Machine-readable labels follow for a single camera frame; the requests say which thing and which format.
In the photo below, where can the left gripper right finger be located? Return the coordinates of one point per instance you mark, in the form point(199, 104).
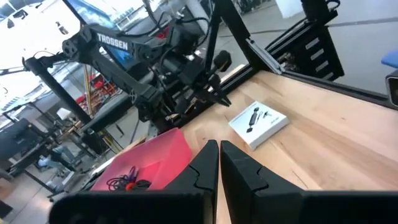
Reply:
point(264, 205)

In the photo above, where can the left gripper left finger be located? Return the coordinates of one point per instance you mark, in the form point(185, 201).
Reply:
point(186, 202)

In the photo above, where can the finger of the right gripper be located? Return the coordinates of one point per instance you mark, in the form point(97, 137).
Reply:
point(220, 88)
point(206, 96)

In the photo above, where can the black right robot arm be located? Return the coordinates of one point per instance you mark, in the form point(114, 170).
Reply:
point(112, 45)

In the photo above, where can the pink plastic bin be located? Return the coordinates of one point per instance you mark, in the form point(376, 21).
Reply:
point(161, 149)

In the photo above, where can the white box with product picture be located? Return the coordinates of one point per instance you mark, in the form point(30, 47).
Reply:
point(270, 124)

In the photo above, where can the blue object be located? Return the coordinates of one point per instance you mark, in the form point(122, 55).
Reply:
point(391, 59)

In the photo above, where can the black background desk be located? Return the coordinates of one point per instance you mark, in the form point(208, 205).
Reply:
point(18, 137)

